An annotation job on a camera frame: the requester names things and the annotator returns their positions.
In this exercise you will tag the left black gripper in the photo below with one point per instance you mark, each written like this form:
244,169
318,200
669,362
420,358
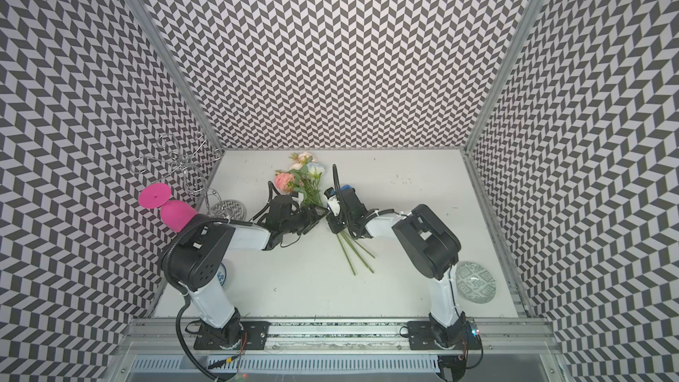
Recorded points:
316,216

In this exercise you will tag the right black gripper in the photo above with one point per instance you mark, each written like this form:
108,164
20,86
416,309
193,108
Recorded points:
335,228

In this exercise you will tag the artificial rose bouquet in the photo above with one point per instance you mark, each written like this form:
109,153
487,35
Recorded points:
303,178

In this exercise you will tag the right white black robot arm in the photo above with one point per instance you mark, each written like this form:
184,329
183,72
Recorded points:
429,244

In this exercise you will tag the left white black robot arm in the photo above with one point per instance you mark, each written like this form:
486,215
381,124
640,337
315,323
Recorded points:
194,261

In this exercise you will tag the blue white patterned bowl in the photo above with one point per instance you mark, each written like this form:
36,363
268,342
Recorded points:
222,274

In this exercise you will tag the green patterned plate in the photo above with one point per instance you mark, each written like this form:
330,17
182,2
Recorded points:
475,283

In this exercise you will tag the pink silicone goblet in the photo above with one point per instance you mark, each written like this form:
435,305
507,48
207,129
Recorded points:
175,214

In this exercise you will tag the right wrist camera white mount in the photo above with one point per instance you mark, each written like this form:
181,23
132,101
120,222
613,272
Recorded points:
334,205

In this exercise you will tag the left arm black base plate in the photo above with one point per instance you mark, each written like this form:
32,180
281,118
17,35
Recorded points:
249,335

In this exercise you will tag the silver wire jewelry stand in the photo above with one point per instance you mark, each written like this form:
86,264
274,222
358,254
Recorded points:
171,163

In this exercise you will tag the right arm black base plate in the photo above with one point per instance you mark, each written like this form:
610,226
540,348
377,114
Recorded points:
430,335

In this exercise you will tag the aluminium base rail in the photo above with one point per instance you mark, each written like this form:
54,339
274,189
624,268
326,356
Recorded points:
530,336

